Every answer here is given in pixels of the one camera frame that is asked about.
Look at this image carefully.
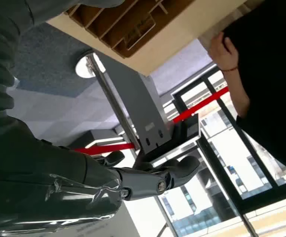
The person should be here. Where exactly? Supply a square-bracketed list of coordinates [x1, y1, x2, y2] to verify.
[198, 0, 286, 174]

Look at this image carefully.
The brown wooden card organizer tray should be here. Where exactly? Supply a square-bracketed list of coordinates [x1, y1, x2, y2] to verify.
[63, 0, 195, 60]

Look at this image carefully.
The red barrier belt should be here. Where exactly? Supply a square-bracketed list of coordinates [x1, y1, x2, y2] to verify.
[74, 86, 229, 157]

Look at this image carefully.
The grey kiosk stand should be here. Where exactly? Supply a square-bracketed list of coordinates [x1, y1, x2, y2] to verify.
[97, 52, 201, 164]

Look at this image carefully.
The black window frame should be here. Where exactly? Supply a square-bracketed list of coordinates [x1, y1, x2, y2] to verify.
[172, 67, 286, 217]

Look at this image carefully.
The chrome stanchion post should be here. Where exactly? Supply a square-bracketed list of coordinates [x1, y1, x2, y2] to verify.
[75, 51, 141, 151]

